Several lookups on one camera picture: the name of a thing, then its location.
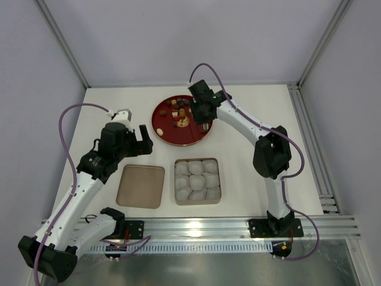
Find aluminium frame post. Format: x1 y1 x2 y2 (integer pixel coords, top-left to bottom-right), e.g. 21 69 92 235
35 0 90 89
297 0 353 89

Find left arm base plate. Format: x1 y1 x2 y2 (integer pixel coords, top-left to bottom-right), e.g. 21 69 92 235
122 220 145 241

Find gold tin lid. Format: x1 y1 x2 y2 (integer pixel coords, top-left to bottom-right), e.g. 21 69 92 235
116 164 165 209

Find aluminium frame post left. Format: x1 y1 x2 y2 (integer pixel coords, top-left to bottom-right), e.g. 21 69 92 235
35 0 90 89

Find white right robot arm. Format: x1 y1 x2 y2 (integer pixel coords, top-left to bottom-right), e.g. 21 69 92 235
188 80 295 237

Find round red lacquer tray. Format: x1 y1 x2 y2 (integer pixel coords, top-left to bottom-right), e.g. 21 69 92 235
151 95 213 147

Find aluminium frame post right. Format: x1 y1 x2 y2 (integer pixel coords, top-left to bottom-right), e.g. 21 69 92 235
297 0 353 89

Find aluminium front rail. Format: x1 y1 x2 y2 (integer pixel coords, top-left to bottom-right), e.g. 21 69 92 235
41 214 361 241

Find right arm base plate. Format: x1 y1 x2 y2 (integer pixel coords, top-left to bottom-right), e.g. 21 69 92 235
248 219 304 238

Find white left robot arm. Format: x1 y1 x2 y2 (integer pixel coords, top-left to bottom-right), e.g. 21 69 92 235
18 122 153 282

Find slotted cable duct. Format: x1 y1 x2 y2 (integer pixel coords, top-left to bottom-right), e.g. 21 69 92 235
86 240 273 255

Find aluminium side rail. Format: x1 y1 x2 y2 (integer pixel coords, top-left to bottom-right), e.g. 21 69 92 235
288 83 341 215

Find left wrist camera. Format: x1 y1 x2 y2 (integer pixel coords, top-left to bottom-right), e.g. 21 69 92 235
111 108 132 126

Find gold tin box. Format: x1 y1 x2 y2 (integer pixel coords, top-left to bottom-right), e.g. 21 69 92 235
174 158 222 206

